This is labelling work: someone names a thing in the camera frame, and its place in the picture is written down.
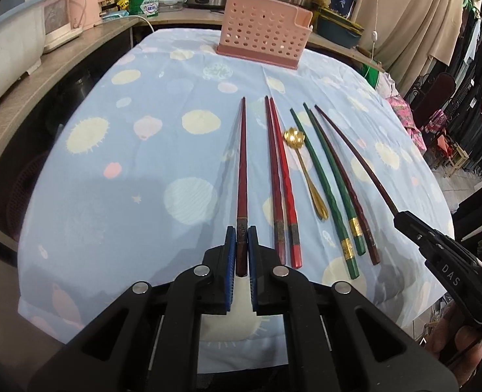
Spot pink perforated utensil basket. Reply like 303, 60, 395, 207
217, 0, 314, 70

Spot dark red patterned chopstick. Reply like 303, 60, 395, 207
235, 97, 250, 277

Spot pink floral cloth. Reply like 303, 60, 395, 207
387, 93, 428, 153

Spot white kettle cord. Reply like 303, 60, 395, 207
136, 14, 157, 34

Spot dark wooden chair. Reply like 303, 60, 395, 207
411, 73, 459, 132

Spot dark maroon chopstick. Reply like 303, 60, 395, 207
308, 108, 381, 266
314, 105, 400, 218

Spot blue dotted blanket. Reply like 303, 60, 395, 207
17, 28, 456, 366

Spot yellow bowl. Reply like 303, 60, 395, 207
318, 8, 366, 35

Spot grey counter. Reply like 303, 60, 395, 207
137, 6, 384, 75

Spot person's right hand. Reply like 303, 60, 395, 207
422, 302, 482, 380

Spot hanging clothes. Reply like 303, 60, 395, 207
404, 0, 482, 223

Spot wooden side shelf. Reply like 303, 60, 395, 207
0, 14, 144, 207

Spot beige curtain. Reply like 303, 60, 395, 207
349, 0, 467, 99

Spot gold flower spoon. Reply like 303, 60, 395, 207
284, 127, 329, 221

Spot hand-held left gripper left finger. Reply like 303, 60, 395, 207
28, 226, 238, 392

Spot green bag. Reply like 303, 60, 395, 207
361, 64, 383, 89

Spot blue-grey bowl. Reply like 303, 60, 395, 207
316, 18, 362, 50

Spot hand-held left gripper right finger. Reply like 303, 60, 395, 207
248, 226, 459, 392

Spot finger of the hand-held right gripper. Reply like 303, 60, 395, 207
393, 209, 482, 326

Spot white countertop appliance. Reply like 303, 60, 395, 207
41, 0, 82, 54

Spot white plastic tub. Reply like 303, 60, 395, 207
0, 0, 48, 87

